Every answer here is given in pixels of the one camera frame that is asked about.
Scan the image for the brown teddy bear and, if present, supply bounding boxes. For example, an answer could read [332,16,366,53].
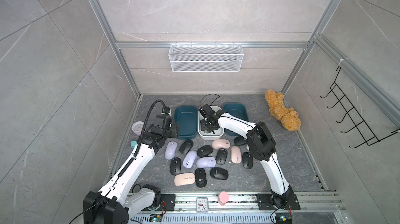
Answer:
[265,90,301,131]

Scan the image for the black wire hook rack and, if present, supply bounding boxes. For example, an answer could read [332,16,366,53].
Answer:
[320,67,400,149]

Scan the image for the left green circuit board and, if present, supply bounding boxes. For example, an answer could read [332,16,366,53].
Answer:
[149,214,163,223]

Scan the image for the green circuit board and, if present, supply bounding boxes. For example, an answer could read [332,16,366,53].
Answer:
[149,214,163,223]
[275,215,293,224]

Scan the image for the teal storage box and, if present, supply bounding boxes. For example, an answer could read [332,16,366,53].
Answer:
[222,103,249,122]
[174,105,199,140]

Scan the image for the purple mouse far left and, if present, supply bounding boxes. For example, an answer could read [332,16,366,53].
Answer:
[165,141,178,160]

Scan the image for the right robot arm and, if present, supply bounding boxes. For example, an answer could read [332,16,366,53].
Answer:
[199,104,294,209]

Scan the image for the left teal storage box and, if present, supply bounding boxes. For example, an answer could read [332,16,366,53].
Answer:
[174,105,199,140]

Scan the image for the purple round alarm clock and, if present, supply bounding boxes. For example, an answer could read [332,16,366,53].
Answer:
[131,121,144,136]

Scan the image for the white square desk clock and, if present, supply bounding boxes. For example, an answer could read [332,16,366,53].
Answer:
[196,197,209,214]

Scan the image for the right green circuit board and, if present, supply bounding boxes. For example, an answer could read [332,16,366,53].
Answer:
[275,215,293,224]

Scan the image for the black mouse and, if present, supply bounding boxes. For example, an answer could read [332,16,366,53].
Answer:
[201,125,214,133]
[233,136,248,146]
[210,167,229,180]
[216,149,228,165]
[197,145,214,158]
[179,140,194,154]
[242,152,254,169]
[170,157,182,176]
[195,168,207,188]

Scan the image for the purple mouse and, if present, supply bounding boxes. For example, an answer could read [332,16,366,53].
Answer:
[165,141,178,160]
[196,156,216,168]
[182,150,198,168]

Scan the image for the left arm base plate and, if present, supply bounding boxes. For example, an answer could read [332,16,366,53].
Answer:
[139,194,176,211]

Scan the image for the pink mouse centre right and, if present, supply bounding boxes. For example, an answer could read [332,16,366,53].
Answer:
[230,146,242,164]

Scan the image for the pink cylinder cup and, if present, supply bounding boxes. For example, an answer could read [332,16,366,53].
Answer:
[218,191,229,206]

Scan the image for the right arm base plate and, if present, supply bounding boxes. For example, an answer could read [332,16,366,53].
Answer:
[255,193,301,210]

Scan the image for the white storage box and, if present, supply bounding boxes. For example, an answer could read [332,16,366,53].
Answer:
[198,106,225,140]

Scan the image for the pink mouse upper centre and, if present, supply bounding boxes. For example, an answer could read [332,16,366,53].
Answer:
[211,139,231,150]

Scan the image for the pink flat mouse front left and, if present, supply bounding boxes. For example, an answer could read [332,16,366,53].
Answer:
[174,173,196,186]

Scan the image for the white wire mesh basket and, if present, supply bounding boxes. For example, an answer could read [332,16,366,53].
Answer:
[168,44,244,72]

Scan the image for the purple mouse middle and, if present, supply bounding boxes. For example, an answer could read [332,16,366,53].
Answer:
[182,150,198,168]

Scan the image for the purple mouse lower centre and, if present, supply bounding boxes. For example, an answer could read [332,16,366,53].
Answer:
[196,156,216,168]

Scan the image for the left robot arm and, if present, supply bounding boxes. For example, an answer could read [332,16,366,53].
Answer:
[80,100,178,224]

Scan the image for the right teal storage box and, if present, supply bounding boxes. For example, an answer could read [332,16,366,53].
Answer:
[222,103,249,122]

